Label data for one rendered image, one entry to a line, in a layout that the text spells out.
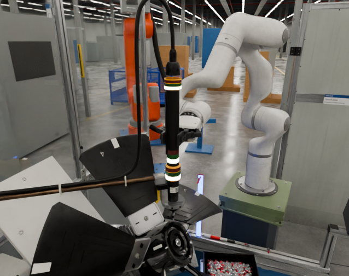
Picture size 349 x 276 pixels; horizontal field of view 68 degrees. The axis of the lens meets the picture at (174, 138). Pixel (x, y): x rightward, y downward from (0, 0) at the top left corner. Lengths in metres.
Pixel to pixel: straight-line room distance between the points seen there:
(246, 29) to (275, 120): 0.44
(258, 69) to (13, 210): 1.00
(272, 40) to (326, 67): 1.39
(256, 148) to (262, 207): 0.28
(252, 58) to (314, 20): 1.29
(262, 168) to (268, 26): 0.66
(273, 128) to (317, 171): 1.49
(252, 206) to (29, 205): 0.93
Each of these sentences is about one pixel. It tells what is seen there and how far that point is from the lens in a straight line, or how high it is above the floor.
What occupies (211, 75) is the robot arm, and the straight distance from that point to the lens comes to 0.92.
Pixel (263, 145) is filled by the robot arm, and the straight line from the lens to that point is 1.31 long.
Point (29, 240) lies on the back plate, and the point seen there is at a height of 1.23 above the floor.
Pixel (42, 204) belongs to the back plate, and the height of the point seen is 1.27.
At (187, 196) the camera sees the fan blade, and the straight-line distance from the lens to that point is 1.00.
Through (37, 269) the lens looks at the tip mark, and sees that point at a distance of 0.57.
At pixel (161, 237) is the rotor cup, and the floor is 1.26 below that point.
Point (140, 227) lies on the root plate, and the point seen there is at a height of 1.23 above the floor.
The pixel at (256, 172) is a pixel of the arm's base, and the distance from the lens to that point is 1.37.
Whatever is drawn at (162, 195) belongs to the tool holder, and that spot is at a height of 1.31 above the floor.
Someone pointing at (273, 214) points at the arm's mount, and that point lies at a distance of 1.32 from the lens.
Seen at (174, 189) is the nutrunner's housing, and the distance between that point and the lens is 0.75.
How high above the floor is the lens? 1.73
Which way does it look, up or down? 21 degrees down
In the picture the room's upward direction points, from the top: straight up
